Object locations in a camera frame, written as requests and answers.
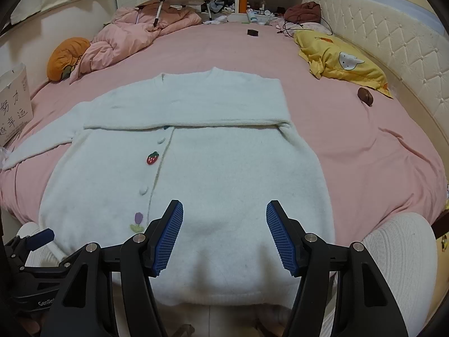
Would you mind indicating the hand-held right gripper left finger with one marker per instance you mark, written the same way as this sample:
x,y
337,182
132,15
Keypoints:
x,y
168,242

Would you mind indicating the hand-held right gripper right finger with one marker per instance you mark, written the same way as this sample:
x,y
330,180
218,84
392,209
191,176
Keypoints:
x,y
280,242

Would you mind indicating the clear plastic bag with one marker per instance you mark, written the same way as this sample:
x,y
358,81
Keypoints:
x,y
4,156

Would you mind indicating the small brown round object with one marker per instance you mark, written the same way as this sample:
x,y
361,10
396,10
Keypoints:
x,y
365,96

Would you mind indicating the bed with pink sheet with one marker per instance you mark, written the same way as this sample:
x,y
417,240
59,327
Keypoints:
x,y
368,140

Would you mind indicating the white handwritten paper bag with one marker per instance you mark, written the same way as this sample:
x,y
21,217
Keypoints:
x,y
14,108

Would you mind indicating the white bottle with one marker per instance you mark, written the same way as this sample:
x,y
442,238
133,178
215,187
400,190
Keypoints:
x,y
252,15

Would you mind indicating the white tufted headboard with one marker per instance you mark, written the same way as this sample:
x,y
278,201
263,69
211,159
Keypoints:
x,y
396,42

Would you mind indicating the folding lap table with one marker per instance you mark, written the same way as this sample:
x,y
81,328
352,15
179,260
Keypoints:
x,y
179,0

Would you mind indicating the orange bottle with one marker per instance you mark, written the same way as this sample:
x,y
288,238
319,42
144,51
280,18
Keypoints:
x,y
243,4

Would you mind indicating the pink duvet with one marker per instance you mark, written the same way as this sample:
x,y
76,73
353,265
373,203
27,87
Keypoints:
x,y
136,31

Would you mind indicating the orange pumpkin pillow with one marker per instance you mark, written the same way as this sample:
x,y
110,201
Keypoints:
x,y
65,58

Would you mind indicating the small black box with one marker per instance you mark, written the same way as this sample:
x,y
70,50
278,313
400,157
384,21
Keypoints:
x,y
253,33

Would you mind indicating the yellow cartoon pillow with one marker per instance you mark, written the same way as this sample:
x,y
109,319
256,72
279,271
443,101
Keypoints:
x,y
336,63

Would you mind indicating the dark red cloth bag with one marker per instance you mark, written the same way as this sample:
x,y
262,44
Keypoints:
x,y
303,11

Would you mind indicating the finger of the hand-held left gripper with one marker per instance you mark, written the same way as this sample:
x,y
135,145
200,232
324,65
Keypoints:
x,y
42,270
40,238

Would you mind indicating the white fluffy cardigan sweater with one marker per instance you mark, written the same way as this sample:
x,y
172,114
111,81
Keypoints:
x,y
210,182

